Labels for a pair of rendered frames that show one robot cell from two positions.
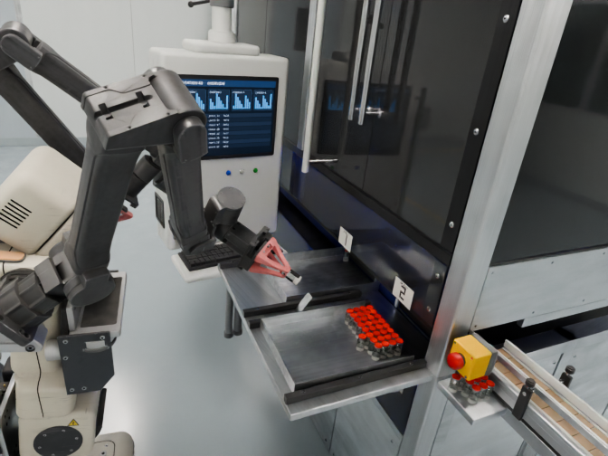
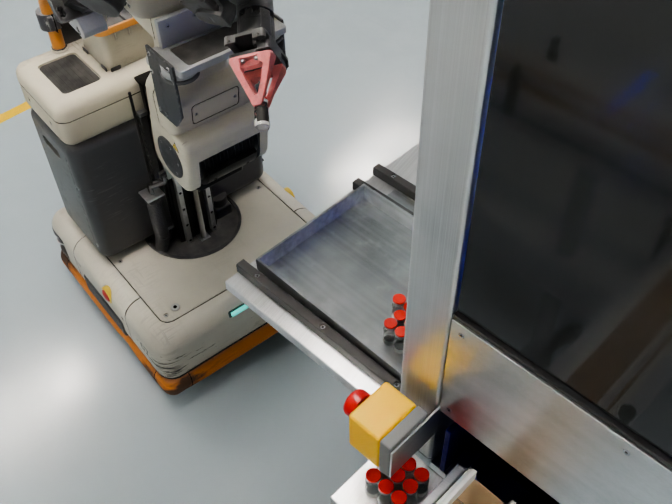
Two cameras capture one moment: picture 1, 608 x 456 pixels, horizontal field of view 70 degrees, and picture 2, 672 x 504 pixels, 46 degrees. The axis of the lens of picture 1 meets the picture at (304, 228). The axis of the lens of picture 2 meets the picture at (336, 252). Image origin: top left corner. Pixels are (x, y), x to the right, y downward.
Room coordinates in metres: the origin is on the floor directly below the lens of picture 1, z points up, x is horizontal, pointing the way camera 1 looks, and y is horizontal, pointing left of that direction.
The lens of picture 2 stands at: (0.61, -0.91, 1.90)
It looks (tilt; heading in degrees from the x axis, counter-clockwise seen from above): 47 degrees down; 72
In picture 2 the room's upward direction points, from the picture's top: 1 degrees counter-clockwise
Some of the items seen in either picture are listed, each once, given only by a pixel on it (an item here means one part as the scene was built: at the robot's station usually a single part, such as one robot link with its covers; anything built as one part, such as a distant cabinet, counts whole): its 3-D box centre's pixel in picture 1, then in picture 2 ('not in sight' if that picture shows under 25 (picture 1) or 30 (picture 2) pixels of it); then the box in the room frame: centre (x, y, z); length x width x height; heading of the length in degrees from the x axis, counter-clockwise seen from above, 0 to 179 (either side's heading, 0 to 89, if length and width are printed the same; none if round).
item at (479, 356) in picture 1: (471, 356); (386, 427); (0.83, -0.43, 1.00); 0.08 x 0.07 x 0.07; 116
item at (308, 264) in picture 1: (318, 272); not in sight; (1.31, -0.06, 0.90); 0.34 x 0.26 x 0.04; 116
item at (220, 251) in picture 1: (232, 251); not in sight; (1.55, 0.28, 0.82); 0.40 x 0.14 x 0.02; 124
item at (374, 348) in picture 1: (362, 333); (423, 303); (1.00, -0.19, 0.90); 0.18 x 0.02 x 0.05; 25
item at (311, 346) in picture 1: (334, 341); (383, 277); (0.96, -0.11, 0.90); 0.34 x 0.26 x 0.04; 115
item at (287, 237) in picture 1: (285, 245); not in sight; (1.82, 0.08, 0.73); 1.98 x 0.01 x 0.25; 26
